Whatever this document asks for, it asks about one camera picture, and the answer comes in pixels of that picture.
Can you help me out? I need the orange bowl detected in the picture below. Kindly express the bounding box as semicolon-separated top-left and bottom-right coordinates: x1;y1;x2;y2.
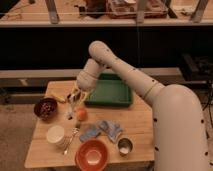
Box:
75;139;109;171

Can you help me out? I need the dark bowl with nuts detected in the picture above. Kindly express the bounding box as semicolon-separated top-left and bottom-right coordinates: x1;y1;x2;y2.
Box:
34;98;58;120

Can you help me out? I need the yellow banana toy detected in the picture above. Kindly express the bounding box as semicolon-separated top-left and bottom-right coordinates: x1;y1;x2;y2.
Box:
51;93;66;103

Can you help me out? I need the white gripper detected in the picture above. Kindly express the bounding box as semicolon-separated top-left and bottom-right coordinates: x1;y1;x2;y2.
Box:
69;71;97;105

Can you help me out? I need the blue sponge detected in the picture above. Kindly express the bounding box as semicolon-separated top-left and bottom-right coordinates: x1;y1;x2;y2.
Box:
79;125;101;142

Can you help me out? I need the small metal cup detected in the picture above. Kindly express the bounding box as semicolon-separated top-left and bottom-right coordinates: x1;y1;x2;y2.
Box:
118;138;133;156

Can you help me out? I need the green plastic tray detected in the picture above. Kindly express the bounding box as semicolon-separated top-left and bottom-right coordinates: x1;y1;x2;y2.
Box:
85;73;133;107

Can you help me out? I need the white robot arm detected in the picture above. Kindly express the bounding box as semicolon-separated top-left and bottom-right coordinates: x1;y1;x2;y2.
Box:
77;41;210;171

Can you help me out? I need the white handled dish brush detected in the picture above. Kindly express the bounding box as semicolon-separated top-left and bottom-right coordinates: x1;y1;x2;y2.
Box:
67;99;80;120

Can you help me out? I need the wooden table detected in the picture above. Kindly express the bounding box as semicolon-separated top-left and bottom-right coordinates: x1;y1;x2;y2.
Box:
23;77;158;169

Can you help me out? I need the peach fruit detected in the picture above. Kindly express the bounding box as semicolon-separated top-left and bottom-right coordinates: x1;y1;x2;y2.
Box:
75;107;88;121

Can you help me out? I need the white paper cup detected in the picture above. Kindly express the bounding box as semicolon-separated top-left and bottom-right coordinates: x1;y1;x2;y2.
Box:
46;125;66;148

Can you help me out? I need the long shelf ledge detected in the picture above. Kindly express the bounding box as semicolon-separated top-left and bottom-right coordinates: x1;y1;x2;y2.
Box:
0;67;181;79

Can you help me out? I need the blue grey cloth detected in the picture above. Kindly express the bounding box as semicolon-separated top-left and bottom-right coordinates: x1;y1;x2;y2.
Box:
98;120;123;143

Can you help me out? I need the silver fork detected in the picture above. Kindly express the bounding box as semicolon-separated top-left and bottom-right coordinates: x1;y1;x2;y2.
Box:
63;122;81;155

